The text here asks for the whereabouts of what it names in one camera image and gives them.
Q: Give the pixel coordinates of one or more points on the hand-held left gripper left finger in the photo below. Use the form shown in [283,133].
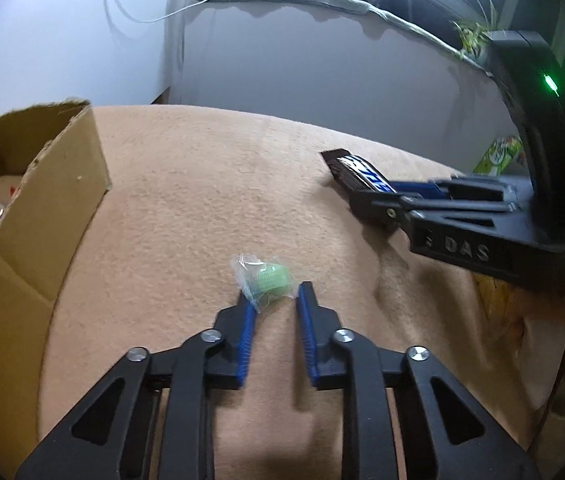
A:
[247,340]

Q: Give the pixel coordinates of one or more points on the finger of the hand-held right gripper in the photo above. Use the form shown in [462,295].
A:
[472,188]
[377,208]

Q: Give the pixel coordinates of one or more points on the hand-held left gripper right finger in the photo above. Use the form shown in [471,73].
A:
[306,330]

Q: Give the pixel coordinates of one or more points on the dark snack bar blue print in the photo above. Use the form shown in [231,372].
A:
[357,167]

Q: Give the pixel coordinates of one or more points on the green candy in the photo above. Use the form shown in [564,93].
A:
[270,277]

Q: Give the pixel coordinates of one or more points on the cardboard box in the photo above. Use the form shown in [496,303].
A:
[62,180]

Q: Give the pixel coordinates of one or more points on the green snack packet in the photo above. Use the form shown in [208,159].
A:
[499,152]

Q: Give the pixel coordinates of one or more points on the yellow cloth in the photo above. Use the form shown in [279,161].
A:
[512,320]

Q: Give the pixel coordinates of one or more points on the green potted plant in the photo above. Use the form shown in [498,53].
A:
[472,37]

